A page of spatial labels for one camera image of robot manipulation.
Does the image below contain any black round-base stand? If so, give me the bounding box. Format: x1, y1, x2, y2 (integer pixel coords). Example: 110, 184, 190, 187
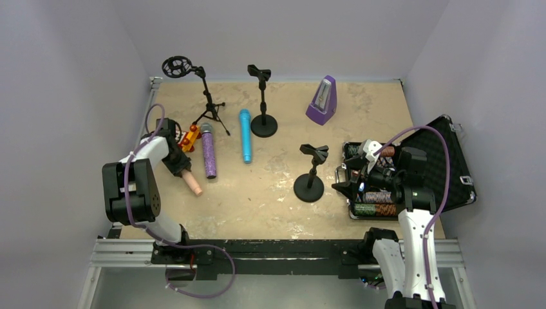
293, 144, 329, 203
247, 64, 278, 138

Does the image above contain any purple metronome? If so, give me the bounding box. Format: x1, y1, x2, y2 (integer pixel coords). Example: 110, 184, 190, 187
305, 75, 337, 126

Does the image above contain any black round-base stand front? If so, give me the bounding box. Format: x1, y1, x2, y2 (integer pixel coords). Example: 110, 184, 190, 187
293, 144, 329, 203

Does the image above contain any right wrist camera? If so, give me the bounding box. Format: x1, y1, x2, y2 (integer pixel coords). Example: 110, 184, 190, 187
357, 139, 382, 173

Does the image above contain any black tripod mic stand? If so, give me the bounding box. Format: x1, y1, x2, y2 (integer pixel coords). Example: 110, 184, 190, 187
162, 55, 231, 136

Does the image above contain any black poker chip case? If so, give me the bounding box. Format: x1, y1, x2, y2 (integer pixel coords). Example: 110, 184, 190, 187
335, 115, 477, 220

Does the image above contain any green poker chip roll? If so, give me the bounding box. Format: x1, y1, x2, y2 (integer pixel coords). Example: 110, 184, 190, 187
353, 203, 377, 217

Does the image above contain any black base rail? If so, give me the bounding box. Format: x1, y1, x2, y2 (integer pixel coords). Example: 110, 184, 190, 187
91, 236, 464, 283

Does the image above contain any purple glitter microphone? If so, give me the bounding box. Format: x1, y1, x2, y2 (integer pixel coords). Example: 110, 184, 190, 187
200, 122, 217, 179

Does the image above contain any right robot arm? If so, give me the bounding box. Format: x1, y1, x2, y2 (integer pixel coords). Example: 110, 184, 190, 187
332, 140, 453, 308

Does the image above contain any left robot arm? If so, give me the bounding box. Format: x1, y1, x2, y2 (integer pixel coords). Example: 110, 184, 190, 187
102, 118, 203, 249

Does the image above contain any red poker chip roll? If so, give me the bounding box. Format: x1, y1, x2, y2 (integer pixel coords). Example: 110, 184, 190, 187
375, 204, 397, 217

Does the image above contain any pink plastic microphone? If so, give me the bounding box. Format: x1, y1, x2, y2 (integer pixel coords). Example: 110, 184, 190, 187
181, 169, 203, 196

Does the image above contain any red yellow toy block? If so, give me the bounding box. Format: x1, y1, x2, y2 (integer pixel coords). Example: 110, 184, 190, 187
178, 124, 202, 153

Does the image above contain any blue plastic microphone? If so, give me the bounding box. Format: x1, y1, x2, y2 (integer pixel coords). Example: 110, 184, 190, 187
239, 109, 252, 164

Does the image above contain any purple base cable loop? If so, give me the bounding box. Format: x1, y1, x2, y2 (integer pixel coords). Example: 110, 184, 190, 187
165, 245, 236, 300

